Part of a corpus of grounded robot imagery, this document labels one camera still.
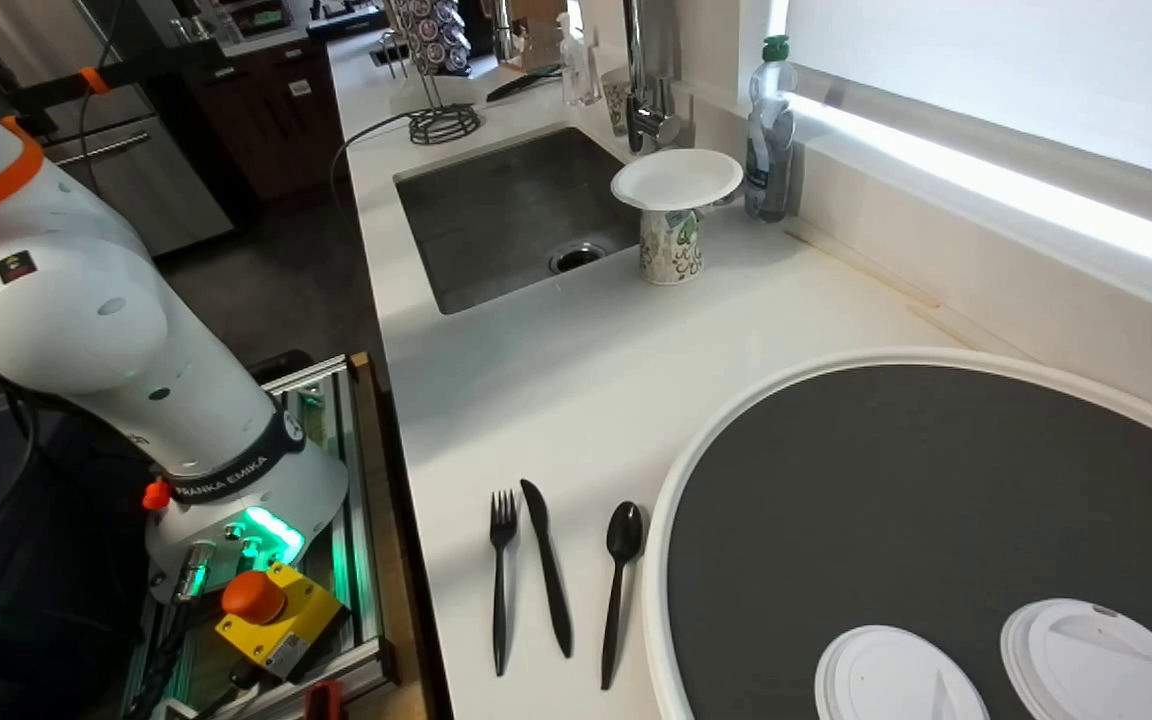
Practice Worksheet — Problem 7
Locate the black plastic knife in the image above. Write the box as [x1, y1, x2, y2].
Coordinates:
[516, 475, 577, 659]

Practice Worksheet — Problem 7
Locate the round black tray white rim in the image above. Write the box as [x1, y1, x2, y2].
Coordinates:
[635, 349, 1152, 720]

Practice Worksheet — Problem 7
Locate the brown wooden cabinet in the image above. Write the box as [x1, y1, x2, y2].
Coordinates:
[180, 36, 341, 205]

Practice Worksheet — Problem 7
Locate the yellow emergency stop button box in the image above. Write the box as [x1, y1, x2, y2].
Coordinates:
[210, 563, 348, 685]

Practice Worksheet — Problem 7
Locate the bright window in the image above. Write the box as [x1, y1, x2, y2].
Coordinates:
[781, 0, 1152, 194]

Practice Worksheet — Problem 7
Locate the clear bottle with green cap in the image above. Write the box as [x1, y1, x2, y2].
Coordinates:
[739, 34, 806, 225]

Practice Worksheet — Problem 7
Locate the white round plate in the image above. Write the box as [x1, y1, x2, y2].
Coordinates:
[607, 145, 747, 215]

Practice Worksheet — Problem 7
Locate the round sink drain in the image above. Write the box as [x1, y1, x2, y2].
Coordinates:
[549, 236, 603, 279]

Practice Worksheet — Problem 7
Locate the stainless steel sink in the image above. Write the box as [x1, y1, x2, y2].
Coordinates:
[392, 126, 647, 322]

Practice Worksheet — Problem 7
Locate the stainless steel appliance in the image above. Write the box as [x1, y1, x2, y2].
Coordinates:
[39, 85, 237, 255]

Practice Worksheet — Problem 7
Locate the black plastic fork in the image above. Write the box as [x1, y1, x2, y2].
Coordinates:
[482, 489, 518, 682]

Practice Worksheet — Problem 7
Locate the white plastic cup lid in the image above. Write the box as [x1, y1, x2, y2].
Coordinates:
[812, 619, 990, 720]
[995, 595, 1152, 720]

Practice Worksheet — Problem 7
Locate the black plastic spoon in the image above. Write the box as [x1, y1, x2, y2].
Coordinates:
[594, 497, 647, 694]

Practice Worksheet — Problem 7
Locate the chrome gooseneck tap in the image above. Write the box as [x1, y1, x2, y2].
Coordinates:
[620, 0, 698, 154]

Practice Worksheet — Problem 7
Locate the patterned paper cup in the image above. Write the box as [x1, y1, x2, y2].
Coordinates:
[635, 205, 706, 290]
[594, 65, 640, 138]

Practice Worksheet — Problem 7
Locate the metal frame robot cart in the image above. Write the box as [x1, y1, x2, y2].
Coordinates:
[118, 353, 400, 720]

